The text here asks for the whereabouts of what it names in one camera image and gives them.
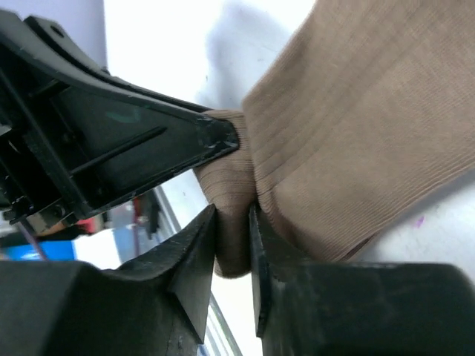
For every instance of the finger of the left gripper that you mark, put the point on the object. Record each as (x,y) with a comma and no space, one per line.
(114,149)

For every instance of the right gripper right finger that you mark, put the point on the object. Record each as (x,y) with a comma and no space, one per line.
(303,307)

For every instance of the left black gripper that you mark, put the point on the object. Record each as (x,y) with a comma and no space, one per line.
(49,127)

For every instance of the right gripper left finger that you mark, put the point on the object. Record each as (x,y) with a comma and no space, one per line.
(155,304)

